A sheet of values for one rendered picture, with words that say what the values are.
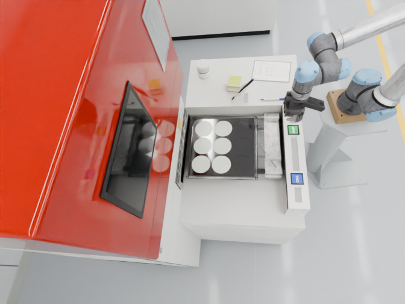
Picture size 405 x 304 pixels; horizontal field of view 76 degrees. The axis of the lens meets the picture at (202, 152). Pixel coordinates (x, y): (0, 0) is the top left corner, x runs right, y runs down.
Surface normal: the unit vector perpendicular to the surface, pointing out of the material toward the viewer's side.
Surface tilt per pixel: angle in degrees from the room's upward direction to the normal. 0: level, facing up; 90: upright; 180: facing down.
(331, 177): 0
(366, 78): 9
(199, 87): 0
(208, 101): 0
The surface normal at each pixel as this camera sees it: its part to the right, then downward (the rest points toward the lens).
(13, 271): 0.99, 0.00
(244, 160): -0.15, -0.42
